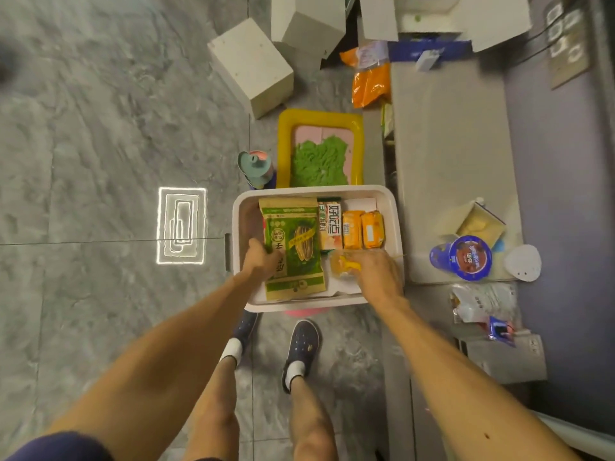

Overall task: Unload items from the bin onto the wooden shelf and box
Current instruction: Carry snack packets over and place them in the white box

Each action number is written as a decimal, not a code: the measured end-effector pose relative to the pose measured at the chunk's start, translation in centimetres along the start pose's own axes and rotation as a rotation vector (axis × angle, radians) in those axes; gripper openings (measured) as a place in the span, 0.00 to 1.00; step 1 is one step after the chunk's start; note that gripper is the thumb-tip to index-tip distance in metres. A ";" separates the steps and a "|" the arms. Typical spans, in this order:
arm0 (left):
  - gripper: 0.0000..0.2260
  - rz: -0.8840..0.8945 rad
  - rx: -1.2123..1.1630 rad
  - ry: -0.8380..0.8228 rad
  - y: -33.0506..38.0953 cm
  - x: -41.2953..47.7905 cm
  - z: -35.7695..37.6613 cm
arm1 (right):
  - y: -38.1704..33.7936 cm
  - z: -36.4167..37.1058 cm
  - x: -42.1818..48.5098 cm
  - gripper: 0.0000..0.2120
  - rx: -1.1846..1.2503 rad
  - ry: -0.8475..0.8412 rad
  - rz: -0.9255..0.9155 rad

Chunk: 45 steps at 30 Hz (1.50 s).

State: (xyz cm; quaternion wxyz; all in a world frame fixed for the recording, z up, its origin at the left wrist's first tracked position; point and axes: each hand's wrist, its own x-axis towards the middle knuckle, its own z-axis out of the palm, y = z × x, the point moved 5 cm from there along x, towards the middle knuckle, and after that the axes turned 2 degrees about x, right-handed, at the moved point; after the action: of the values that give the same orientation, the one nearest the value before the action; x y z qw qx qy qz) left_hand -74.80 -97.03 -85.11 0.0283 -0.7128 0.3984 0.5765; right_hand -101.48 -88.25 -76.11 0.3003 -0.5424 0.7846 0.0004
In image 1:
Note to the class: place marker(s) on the person's right hand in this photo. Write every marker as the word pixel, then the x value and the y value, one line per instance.
pixel 379 278

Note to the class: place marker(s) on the person's left hand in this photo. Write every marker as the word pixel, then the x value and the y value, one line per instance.
pixel 262 264

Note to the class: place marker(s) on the small yellow snack pack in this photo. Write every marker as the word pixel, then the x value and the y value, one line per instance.
pixel 343 265

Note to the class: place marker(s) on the green seed snack bag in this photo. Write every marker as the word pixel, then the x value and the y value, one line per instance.
pixel 295 244

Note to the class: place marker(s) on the green-edged biscuit snack box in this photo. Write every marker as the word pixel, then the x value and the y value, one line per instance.
pixel 330 225

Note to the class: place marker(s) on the orange snack bag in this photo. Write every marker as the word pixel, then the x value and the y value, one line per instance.
pixel 370 83

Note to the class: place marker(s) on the person's left forearm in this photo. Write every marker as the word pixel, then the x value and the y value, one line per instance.
pixel 158 360

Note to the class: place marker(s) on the person's right forearm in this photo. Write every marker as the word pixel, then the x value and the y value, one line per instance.
pixel 471 388

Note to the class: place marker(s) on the person's left shoe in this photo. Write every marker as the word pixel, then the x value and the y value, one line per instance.
pixel 245 326

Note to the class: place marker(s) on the person's shoe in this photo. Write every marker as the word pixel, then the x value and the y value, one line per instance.
pixel 305 340
pixel 245 326

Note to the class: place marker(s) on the person's right shoe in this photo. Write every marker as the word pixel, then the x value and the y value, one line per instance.
pixel 305 340

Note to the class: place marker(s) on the person's left leg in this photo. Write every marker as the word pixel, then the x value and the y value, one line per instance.
pixel 216 417

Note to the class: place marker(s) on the person's leg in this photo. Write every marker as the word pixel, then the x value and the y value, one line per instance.
pixel 216 417
pixel 312 427

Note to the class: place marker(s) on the person's right leg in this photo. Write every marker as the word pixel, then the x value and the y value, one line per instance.
pixel 312 427

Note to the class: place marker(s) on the white storage basket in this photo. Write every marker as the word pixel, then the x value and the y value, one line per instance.
pixel 240 211

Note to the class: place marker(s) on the pink round stool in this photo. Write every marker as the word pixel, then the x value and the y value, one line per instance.
pixel 307 313

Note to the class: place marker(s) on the blue round tub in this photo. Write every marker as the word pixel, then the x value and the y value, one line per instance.
pixel 468 259

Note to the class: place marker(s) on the teal toy bucket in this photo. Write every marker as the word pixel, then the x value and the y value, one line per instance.
pixel 257 170

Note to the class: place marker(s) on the white left sock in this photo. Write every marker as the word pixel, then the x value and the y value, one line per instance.
pixel 231 352

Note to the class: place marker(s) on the white sock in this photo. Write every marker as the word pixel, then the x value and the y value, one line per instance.
pixel 231 352
pixel 294 372

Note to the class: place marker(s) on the white plastic packet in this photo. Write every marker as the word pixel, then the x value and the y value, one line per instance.
pixel 480 302

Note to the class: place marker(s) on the yellow inflatable tray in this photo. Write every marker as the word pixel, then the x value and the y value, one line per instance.
pixel 283 153

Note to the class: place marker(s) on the white right sock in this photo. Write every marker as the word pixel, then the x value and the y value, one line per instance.
pixel 294 372

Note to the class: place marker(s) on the tan paper box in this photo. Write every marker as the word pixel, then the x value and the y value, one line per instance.
pixel 480 225

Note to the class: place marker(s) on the green play sand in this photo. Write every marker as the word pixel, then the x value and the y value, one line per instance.
pixel 319 163

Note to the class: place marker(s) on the small purple wrapper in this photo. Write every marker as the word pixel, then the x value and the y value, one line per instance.
pixel 499 331

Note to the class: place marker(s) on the grey television cabinet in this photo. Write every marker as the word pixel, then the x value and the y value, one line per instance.
pixel 447 163

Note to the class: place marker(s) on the white lidded cup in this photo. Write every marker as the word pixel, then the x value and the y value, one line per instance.
pixel 523 264

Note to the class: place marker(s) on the grey flat packet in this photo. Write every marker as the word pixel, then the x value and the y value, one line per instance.
pixel 504 360

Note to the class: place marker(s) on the dark blue shorts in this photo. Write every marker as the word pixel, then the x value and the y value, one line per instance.
pixel 57 448

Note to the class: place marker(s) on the open white cardboard box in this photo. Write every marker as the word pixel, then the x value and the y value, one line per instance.
pixel 495 23

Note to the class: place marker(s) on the wall power outlet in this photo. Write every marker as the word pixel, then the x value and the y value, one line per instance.
pixel 567 43

